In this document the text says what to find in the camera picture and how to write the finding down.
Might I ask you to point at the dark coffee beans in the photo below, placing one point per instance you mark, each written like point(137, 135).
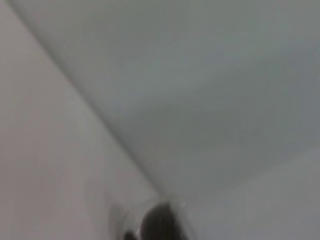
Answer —
point(160, 222)

